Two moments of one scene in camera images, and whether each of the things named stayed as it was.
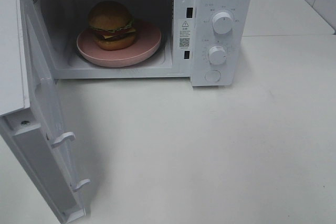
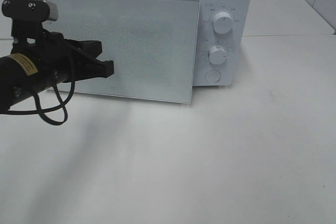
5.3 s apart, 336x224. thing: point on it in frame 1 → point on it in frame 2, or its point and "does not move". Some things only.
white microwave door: x=30 y=119 → x=152 y=34
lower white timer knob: x=217 y=55 does not move
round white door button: x=212 y=75 does not move
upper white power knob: x=222 y=23 does not move
